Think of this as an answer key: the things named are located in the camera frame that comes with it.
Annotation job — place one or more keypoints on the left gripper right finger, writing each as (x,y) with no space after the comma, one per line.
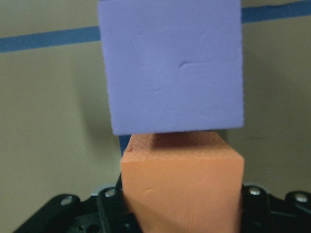
(261,212)

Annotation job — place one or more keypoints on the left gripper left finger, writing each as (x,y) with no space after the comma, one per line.
(105,211)

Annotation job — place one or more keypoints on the orange foam block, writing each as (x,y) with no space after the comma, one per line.
(183,182)

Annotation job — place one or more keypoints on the purple foam block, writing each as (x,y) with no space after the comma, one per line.
(172,65)

